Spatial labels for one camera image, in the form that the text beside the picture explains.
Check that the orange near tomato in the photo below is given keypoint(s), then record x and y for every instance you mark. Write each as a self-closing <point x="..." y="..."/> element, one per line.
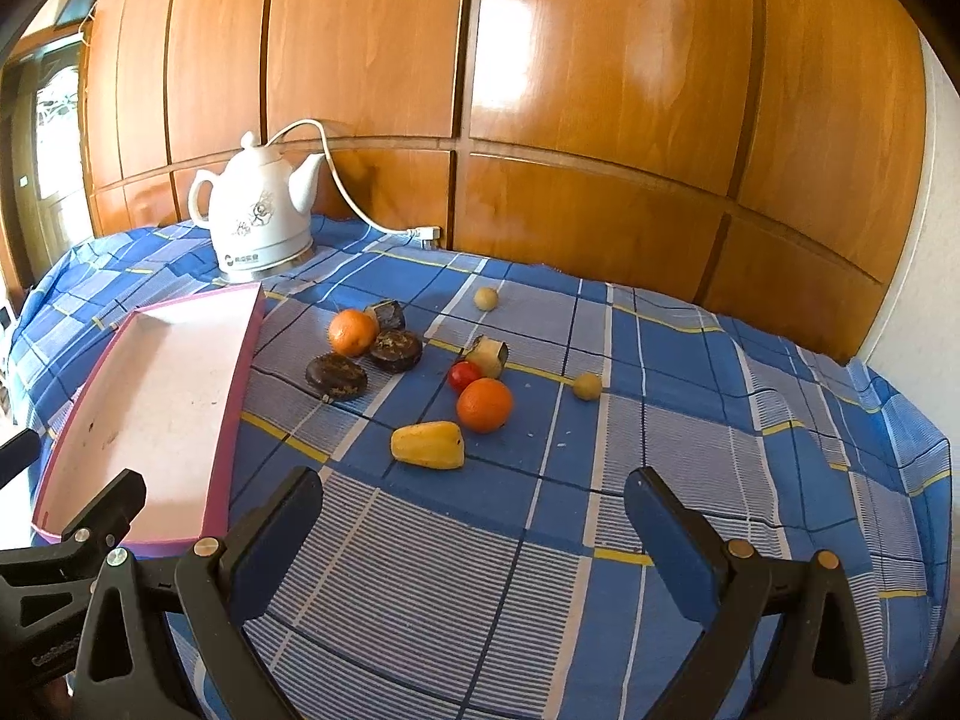
<point x="485" y="406"/>

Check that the dark brown round fruit back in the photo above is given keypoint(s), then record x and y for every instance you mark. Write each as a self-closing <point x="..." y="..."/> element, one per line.
<point x="396" y="351"/>

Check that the small red tomato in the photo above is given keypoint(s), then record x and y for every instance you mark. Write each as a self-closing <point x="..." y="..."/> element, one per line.
<point x="462" y="374"/>

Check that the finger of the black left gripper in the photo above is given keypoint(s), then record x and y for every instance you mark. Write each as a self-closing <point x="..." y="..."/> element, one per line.
<point x="127" y="665"/>
<point x="45" y="589"/>

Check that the small tan ball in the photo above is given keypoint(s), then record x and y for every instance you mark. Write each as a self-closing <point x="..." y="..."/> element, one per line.
<point x="486" y="299"/>
<point x="588" y="386"/>

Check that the blue plaid tablecloth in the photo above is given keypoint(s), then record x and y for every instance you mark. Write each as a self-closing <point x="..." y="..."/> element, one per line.
<point x="515" y="587"/>

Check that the yellow oblong fruit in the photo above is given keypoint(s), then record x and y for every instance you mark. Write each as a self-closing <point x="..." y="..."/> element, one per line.
<point x="437" y="445"/>

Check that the wooden door with window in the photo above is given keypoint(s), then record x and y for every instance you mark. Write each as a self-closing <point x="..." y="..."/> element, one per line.
<point x="45" y="209"/>

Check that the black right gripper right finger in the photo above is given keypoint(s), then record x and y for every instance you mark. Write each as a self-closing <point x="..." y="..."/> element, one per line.
<point x="724" y="594"/>

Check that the white ceramic electric kettle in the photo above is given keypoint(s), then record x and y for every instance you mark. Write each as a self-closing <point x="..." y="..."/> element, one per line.
<point x="257" y="210"/>

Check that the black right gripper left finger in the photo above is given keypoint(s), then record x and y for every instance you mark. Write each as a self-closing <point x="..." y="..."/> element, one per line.
<point x="236" y="581"/>

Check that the cut brown cream fruit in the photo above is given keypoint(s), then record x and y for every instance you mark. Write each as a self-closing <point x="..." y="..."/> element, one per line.
<point x="489" y="355"/>

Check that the pink rimmed white tray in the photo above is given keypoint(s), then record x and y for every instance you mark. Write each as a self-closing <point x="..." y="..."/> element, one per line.
<point x="163" y="400"/>

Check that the dark brown round fruit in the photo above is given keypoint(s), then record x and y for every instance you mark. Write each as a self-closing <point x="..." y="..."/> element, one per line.
<point x="396" y="351"/>
<point x="336" y="377"/>

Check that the dark brown round fruit front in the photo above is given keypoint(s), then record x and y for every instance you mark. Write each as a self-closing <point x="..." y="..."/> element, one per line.
<point x="336" y="377"/>

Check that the orange near tray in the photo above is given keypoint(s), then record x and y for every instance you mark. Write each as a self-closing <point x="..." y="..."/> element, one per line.
<point x="351" y="332"/>

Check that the small dark cut fruit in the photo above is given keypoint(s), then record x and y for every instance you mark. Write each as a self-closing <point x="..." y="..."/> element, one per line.
<point x="387" y="315"/>

